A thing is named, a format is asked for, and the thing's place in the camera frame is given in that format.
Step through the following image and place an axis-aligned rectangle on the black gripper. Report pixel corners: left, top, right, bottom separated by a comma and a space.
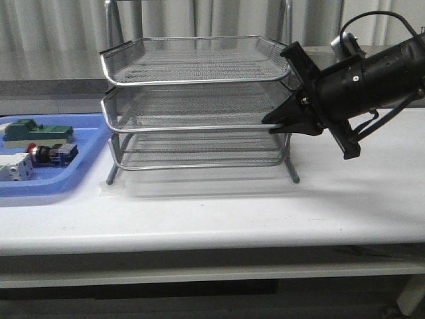
262, 42, 362, 160

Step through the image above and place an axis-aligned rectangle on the red emergency stop button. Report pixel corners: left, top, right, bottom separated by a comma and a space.
25, 143, 78, 167

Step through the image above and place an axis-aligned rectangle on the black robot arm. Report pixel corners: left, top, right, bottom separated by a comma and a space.
262, 35, 424, 160

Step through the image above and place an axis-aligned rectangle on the white table leg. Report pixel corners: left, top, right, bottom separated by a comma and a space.
396, 274, 425, 316

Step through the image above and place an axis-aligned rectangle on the blue plastic tray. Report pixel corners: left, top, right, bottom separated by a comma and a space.
1, 113, 110, 200

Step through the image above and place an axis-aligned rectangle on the grey stone counter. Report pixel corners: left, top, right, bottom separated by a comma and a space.
0, 45, 425, 110

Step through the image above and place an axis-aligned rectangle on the green terminal block module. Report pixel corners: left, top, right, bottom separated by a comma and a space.
3, 118, 74, 148

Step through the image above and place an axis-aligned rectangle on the white circuit breaker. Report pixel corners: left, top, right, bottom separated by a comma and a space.
1, 153, 34, 181

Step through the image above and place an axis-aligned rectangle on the grey pleated curtain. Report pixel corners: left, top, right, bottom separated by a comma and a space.
1, 1, 424, 52

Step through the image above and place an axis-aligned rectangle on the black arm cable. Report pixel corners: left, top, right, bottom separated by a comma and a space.
339, 10, 425, 143

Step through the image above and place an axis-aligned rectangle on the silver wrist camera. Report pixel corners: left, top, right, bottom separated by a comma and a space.
330, 32, 366, 62

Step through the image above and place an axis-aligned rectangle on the grey metal rack frame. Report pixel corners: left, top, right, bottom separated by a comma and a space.
105, 1, 299, 184

